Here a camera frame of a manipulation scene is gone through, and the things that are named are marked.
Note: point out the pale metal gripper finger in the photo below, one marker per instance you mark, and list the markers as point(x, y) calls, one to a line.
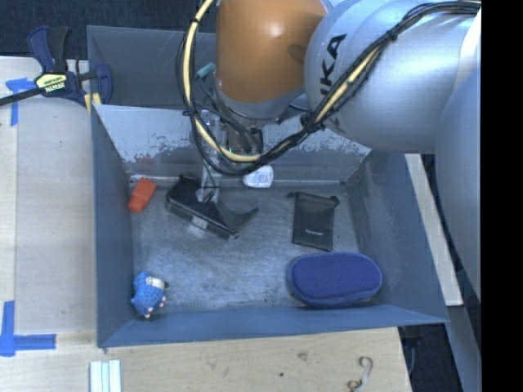
point(216, 178)
point(206, 176)

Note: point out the black rectangular box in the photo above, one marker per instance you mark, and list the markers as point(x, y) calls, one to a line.
point(196, 212)

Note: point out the white plastic packet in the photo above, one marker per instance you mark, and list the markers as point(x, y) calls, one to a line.
point(258, 178)

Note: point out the orange rectangular block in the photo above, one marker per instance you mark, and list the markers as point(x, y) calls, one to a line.
point(141, 195)

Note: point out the grey metal bin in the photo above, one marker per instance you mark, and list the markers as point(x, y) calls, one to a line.
point(229, 268)

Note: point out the blue toy animal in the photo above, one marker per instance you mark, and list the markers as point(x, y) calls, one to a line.
point(146, 296)

